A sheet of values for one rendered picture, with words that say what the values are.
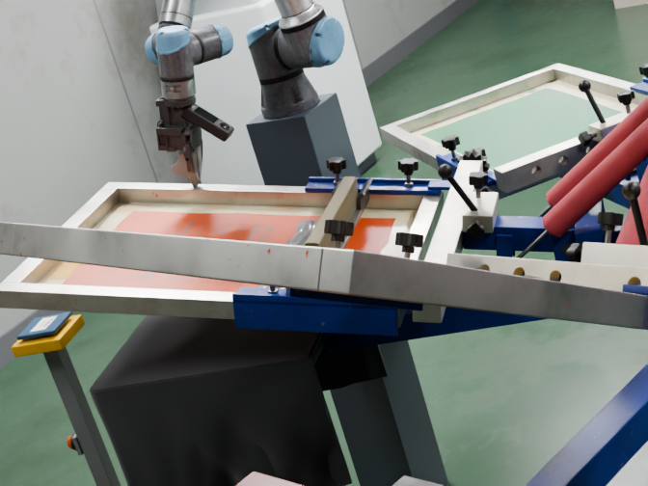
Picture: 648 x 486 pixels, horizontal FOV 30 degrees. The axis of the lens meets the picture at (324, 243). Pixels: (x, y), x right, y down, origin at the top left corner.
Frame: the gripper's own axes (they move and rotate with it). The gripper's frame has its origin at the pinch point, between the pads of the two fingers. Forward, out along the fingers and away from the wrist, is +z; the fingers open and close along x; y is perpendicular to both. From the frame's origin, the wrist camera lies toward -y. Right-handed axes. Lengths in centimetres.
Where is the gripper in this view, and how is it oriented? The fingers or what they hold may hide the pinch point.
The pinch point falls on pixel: (198, 181)
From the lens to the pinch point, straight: 277.3
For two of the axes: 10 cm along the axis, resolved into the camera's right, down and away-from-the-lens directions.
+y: -9.7, -0.3, 2.3
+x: -2.2, 4.0, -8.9
